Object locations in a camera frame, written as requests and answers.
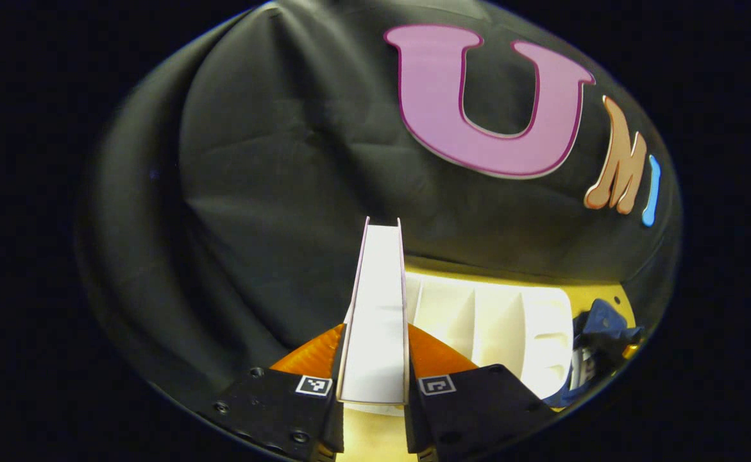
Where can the white plastic bookshelf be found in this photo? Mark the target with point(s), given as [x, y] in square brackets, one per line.
[497, 327]

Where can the black backdrop cloth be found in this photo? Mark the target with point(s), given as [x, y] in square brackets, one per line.
[253, 192]

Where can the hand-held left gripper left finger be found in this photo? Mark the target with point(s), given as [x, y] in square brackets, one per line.
[285, 410]

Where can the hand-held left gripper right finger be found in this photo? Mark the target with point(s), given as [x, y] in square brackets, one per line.
[465, 410]

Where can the blue schoolbag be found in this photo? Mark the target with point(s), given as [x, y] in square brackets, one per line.
[606, 327]

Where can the pink covered book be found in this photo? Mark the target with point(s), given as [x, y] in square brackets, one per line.
[378, 321]

